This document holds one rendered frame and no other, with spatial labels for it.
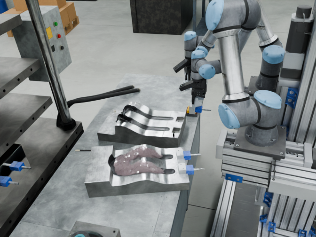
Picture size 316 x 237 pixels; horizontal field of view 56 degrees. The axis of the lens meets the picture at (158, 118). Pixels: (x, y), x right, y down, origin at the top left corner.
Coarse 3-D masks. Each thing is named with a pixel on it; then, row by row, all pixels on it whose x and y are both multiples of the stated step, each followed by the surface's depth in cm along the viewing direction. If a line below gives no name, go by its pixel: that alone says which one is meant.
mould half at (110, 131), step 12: (144, 108) 190; (108, 120) 190; (120, 120) 177; (144, 120) 182; (156, 120) 183; (168, 120) 181; (108, 132) 180; (120, 132) 175; (132, 132) 173; (144, 132) 174; (156, 132) 173; (168, 132) 172; (180, 132) 174; (156, 144) 174; (168, 144) 172
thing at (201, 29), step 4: (196, 0) 486; (204, 0) 566; (196, 4) 490; (204, 4) 570; (204, 8) 574; (204, 12) 578; (204, 16) 583; (200, 20) 569; (204, 20) 568; (200, 24) 550; (204, 24) 548; (196, 28) 535; (200, 28) 534; (204, 28) 532; (196, 32) 518; (200, 32) 516; (204, 32) 515
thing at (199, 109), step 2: (190, 104) 183; (190, 106) 181; (198, 106) 183; (200, 106) 183; (202, 106) 183; (190, 108) 182; (196, 108) 182; (198, 108) 181; (200, 108) 181; (202, 108) 183; (190, 110) 183; (192, 110) 182; (196, 110) 182; (198, 110) 181; (200, 110) 181; (204, 110) 182; (206, 110) 182; (208, 110) 182; (210, 110) 181; (190, 112) 184; (192, 112) 183; (194, 112) 183; (198, 112) 183; (200, 112) 182
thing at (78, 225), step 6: (78, 222) 128; (84, 222) 128; (72, 228) 126; (78, 228) 126; (84, 228) 126; (90, 228) 126; (96, 228) 125; (102, 228) 125; (108, 228) 125; (114, 228) 125; (90, 234) 125; (96, 234) 124; (102, 234) 123; (108, 234) 123; (114, 234) 122
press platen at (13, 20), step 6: (0, 18) 151; (6, 18) 150; (12, 18) 151; (18, 18) 155; (0, 24) 144; (6, 24) 147; (12, 24) 151; (18, 24) 155; (0, 30) 144; (6, 30) 147
